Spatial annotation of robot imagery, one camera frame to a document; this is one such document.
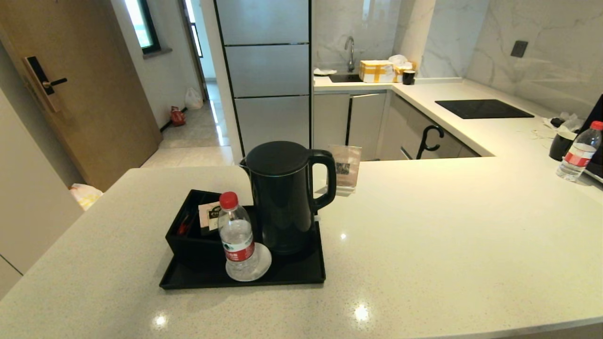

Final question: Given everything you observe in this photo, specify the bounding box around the black electric kettle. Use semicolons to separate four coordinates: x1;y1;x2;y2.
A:
239;141;337;256

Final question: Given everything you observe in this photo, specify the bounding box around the pink black tea packet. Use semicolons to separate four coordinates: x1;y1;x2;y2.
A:
198;201;222;235

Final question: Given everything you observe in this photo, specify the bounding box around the clear water bottle red cap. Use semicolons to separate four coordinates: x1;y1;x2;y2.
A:
556;121;603;182
218;192;260;279

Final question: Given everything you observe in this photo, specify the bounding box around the acrylic QR code sign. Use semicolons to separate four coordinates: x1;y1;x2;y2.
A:
327;144;362;197

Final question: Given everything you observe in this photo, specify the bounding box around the grey kitchen base cabinet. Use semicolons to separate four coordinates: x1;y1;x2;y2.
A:
313;90;481;161

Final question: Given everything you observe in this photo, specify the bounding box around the white round saucer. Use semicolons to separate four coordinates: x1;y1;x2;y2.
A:
225;242;272;282

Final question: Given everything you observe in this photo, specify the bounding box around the black rectangular serving tray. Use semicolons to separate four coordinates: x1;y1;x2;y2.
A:
159;203;326;290

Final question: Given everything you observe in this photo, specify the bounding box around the grey refrigerator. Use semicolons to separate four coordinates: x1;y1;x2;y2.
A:
214;0;313;158

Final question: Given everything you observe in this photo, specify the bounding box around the cardboard box yellow tape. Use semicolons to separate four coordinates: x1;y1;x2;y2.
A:
359;60;395;84

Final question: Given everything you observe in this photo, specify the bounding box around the chrome faucet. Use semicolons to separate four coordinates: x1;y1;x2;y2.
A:
344;36;356;73

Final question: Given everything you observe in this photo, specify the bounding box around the black compartment organizer box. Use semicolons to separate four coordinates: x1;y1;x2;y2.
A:
165;189;228;264

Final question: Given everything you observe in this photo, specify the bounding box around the small box yellow tape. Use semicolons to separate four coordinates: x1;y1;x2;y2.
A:
393;63;418;83

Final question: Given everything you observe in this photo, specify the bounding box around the black induction cooktop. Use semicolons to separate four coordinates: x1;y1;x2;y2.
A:
434;99;535;120

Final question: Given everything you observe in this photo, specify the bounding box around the black framed window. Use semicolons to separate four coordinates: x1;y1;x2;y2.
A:
123;0;162;55

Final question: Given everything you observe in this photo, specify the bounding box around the yellow white plastic bag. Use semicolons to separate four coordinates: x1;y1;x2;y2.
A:
70;184;104;211

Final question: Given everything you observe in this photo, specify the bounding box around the brown wooden door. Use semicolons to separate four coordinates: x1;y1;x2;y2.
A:
0;0;163;192

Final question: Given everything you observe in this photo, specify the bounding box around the black mug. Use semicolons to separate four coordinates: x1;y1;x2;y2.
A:
549;131;578;162

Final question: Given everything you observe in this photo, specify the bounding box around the crumpled clear wrapper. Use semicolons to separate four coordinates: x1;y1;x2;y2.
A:
543;112;585;133

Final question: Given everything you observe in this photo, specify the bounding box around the black curved hook handle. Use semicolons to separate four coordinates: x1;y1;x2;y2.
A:
416;125;445;160

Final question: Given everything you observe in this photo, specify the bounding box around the black door lock handle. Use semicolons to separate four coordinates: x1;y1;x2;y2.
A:
24;56;68;113

